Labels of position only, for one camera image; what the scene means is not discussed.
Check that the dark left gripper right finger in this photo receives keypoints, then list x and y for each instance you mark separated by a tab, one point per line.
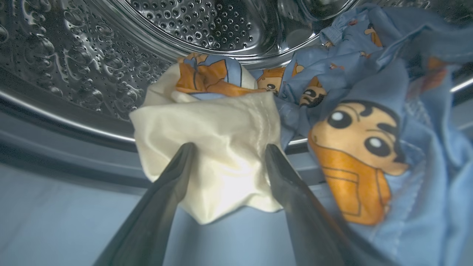
306	221

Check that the white front-load washing machine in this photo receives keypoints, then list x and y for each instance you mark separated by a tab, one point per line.
55	221

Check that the steel washing machine drum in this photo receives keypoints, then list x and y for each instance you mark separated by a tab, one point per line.
74	55

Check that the blue patterned garment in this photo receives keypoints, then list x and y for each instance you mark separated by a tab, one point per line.
369	147

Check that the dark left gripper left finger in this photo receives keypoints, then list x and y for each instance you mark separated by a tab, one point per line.
155	218

